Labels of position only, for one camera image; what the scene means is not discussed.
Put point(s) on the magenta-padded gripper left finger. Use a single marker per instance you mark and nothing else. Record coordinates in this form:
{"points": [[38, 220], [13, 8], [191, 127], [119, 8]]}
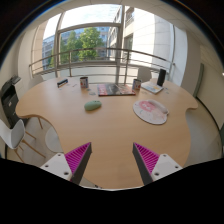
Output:
{"points": [[77, 157]]}

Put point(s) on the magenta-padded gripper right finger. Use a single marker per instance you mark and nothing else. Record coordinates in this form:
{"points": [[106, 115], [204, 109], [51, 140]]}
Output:
{"points": [[148, 158]]}

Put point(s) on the mint green computer mouse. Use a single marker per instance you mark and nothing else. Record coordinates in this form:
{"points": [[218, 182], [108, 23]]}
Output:
{"points": [[92, 105]]}

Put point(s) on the white round-seat chair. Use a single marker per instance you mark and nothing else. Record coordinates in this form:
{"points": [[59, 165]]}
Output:
{"points": [[53, 140]]}

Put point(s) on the white chair with wooden legs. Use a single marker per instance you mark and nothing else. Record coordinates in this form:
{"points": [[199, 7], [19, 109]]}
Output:
{"points": [[11, 135]]}

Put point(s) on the white illustrated book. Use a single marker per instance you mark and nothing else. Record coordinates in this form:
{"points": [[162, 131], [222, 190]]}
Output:
{"points": [[152, 88]]}

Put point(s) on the strawberry print mug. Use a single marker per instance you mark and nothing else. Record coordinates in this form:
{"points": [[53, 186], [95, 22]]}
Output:
{"points": [[84, 82]]}

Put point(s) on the red and dark magazine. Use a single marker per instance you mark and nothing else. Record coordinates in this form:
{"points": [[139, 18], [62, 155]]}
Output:
{"points": [[115, 89]]}

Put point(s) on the black cylinder speaker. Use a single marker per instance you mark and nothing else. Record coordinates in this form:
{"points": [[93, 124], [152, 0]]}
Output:
{"points": [[161, 77]]}

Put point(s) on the black printer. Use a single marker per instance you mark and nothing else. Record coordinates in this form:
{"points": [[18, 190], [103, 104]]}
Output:
{"points": [[9, 100]]}

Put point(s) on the metal balcony railing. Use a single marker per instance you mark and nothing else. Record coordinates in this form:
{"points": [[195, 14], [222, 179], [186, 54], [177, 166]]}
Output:
{"points": [[69, 63]]}

